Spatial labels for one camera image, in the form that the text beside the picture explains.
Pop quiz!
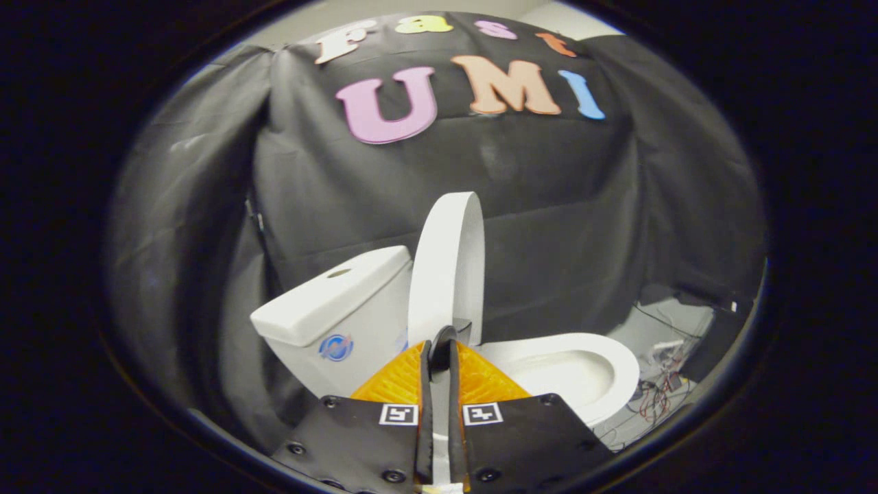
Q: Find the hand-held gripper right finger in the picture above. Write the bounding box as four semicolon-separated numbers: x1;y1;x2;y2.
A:
447;340;616;494

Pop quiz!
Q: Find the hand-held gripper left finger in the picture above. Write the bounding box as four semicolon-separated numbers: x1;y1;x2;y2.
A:
269;340;435;494

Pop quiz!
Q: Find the black lid handle knob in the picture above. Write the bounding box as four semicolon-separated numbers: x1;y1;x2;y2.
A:
429;319;473;381

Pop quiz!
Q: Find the white toilet lid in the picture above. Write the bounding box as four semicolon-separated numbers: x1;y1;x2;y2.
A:
407;191;486;349

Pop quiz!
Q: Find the white toilet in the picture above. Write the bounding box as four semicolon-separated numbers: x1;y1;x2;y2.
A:
250;245;641;488

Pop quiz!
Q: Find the black backdrop cloth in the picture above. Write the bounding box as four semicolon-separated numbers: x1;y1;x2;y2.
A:
106;10;768;454

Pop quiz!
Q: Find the black electronic box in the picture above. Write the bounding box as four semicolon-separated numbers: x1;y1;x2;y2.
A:
710;294;755;344

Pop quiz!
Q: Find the tangle of thin cables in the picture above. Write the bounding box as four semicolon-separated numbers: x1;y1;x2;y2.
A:
617;302;707;450

